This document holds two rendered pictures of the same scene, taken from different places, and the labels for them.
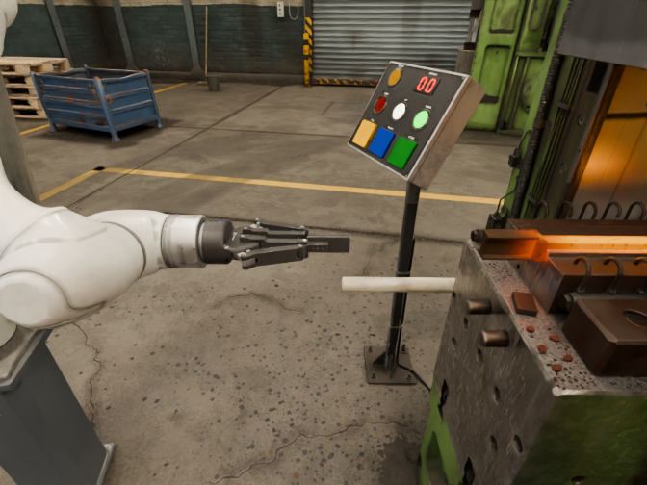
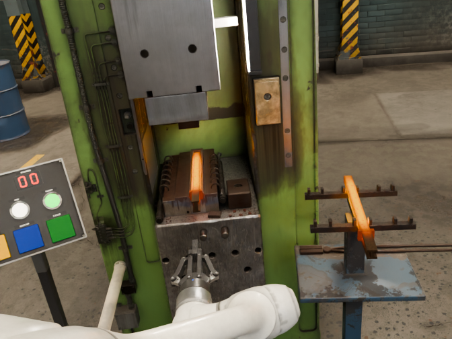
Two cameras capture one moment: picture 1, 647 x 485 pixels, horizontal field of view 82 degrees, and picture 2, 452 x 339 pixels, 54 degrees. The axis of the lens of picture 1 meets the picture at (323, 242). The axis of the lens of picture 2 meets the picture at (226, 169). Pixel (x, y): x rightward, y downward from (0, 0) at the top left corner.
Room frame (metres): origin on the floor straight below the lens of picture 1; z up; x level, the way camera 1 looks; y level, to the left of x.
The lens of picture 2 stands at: (0.44, 1.06, 1.75)
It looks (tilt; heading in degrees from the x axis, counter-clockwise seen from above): 25 degrees down; 269
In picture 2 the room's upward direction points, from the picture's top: 6 degrees counter-clockwise
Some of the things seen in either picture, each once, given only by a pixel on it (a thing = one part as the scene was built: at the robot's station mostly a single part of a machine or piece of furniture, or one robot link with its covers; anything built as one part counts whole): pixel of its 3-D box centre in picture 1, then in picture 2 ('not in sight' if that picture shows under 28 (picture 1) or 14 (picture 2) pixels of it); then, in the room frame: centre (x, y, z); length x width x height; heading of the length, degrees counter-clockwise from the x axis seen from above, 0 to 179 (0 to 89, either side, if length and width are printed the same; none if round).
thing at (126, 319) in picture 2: not in sight; (127, 316); (0.90, -0.48, 0.36); 0.09 x 0.07 x 0.12; 179
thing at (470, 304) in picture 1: (477, 307); (203, 235); (0.51, -0.28, 0.87); 0.04 x 0.03 x 0.03; 89
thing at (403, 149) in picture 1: (402, 153); (60, 228); (0.96, -0.21, 1.01); 0.07 x 0.05 x 0.07; 24
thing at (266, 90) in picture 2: not in sight; (267, 101); (0.22, -0.48, 1.27); 0.09 x 0.02 x 0.17; 179
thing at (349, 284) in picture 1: (413, 284); (110, 303); (0.89, -0.28, 0.62); 0.44 x 0.05 x 0.05; 89
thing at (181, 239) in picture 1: (191, 242); (194, 306); (0.53, 0.22, 1.00); 0.09 x 0.06 x 0.09; 179
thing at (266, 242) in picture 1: (273, 246); (200, 269); (0.51, 0.08, 1.00); 0.11 x 0.01 x 0.04; 88
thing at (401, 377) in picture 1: (389, 357); not in sight; (1.10, -0.29, 0.05); 0.22 x 0.22 x 0.09; 89
